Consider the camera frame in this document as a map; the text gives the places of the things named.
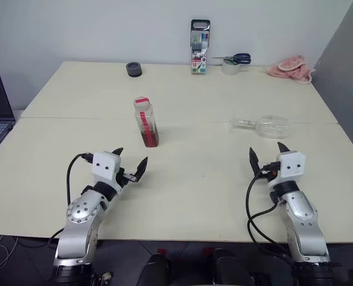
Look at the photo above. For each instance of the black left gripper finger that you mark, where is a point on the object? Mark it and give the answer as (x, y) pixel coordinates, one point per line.
(119, 151)
(141, 169)

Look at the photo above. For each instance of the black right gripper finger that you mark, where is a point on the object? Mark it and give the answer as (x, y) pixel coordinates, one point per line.
(255, 164)
(282, 149)

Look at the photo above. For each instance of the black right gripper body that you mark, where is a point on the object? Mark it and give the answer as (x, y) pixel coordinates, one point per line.
(265, 175)

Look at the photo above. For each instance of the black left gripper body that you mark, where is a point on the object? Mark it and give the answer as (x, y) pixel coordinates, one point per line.
(122, 177)

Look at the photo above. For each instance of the clear bottle with red contents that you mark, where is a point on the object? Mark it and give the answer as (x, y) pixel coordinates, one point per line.
(149, 131)

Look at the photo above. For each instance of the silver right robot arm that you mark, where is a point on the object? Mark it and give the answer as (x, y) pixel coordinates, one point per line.
(301, 214)

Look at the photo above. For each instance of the white red-banded bottle cap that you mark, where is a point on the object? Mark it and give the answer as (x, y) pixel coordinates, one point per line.
(142, 102)

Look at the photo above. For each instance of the pink cloth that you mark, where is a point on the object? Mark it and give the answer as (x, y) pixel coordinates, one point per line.
(292, 70)

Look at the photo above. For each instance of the clear tape roll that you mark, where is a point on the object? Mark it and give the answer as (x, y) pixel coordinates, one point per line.
(230, 69)

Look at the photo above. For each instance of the dark rounded shape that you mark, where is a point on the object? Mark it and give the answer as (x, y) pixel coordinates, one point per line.
(155, 269)
(231, 268)

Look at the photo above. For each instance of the marker pen set box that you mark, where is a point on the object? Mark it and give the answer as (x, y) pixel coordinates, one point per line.
(200, 50)

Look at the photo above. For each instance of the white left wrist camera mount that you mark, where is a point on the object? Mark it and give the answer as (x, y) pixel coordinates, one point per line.
(104, 165)

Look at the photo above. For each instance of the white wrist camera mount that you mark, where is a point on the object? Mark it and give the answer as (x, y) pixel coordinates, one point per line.
(292, 167)
(104, 165)

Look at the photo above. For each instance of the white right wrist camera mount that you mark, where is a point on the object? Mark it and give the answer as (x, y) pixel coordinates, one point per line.
(292, 167)

